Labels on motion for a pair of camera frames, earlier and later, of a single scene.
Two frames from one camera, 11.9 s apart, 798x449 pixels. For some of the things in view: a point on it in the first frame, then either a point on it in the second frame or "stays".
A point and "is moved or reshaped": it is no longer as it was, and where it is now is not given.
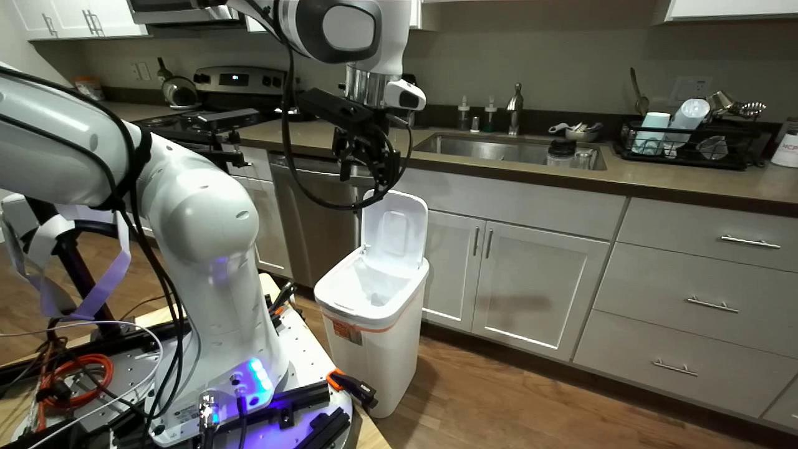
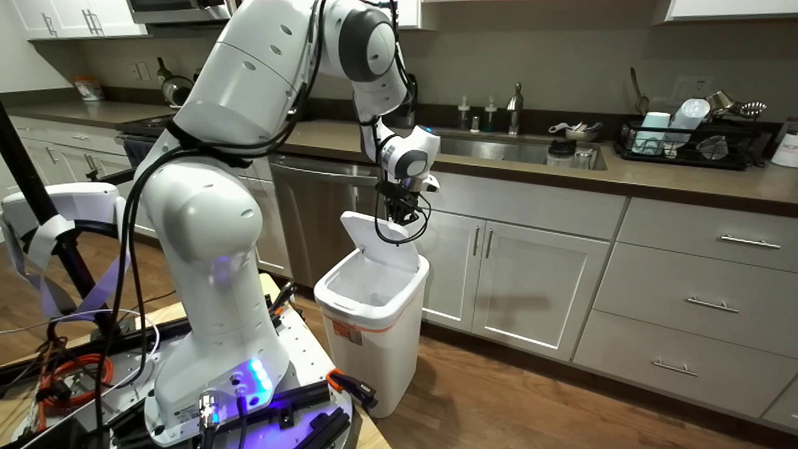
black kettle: (178, 91) stays
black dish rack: (729, 142) stays
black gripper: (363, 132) → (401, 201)
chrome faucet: (516, 110) stays
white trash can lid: (396, 222) is moved or reshaped
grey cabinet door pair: (512, 286) stays
